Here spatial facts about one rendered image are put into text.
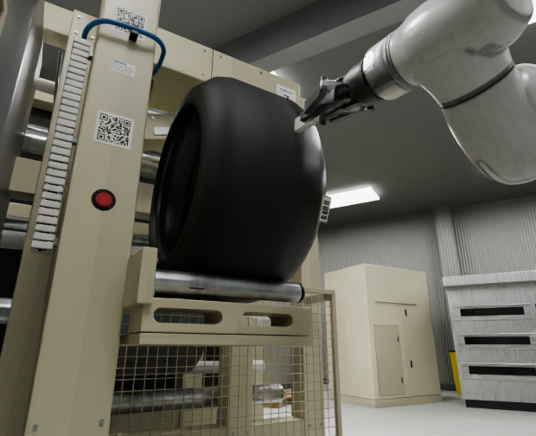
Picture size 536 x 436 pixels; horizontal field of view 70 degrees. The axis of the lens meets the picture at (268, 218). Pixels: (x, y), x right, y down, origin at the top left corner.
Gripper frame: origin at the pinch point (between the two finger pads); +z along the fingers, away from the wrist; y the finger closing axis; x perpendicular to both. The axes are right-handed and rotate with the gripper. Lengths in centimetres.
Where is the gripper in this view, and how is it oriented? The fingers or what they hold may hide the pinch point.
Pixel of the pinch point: (306, 120)
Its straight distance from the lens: 82.1
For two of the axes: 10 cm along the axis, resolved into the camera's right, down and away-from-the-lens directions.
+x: -0.7, 9.8, -2.0
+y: -8.6, -1.7, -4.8
